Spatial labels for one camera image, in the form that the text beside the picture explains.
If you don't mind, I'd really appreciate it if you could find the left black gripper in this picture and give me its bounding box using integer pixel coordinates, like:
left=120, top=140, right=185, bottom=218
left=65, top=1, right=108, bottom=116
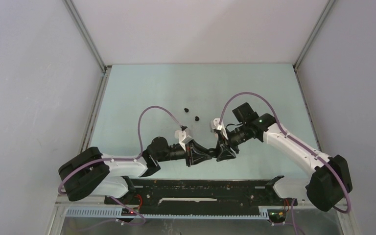
left=156, top=139, right=212, bottom=167

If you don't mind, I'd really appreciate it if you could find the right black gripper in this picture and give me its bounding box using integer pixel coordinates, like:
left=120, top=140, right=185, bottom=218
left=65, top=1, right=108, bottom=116
left=214, top=123, right=250, bottom=162

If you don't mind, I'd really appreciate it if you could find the black earbud charging case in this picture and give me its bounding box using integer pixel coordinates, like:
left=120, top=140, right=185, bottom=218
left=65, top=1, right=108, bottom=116
left=207, top=148, right=217, bottom=158

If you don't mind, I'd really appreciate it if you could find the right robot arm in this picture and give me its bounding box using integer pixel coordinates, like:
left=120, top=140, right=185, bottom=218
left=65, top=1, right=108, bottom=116
left=211, top=103, right=353, bottom=212

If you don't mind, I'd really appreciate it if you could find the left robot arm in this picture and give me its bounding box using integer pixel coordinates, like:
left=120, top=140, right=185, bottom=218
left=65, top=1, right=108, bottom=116
left=58, top=137, right=216, bottom=204

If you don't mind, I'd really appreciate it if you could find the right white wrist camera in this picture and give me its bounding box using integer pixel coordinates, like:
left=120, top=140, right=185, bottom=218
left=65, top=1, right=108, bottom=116
left=210, top=118, right=225, bottom=133

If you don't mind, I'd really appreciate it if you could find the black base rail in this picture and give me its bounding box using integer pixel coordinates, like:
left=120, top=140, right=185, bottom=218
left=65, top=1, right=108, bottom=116
left=118, top=177, right=297, bottom=216

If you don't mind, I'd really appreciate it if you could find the aluminium frame post left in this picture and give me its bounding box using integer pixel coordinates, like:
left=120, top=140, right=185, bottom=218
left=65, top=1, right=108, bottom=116
left=62, top=0, right=107, bottom=73

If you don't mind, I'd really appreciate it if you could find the aluminium frame post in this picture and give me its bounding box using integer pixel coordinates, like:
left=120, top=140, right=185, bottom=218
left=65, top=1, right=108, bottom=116
left=293, top=0, right=337, bottom=72
left=62, top=0, right=107, bottom=73

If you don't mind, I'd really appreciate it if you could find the aluminium frame post right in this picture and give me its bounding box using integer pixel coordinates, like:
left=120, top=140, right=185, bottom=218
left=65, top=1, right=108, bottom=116
left=293, top=0, right=337, bottom=72

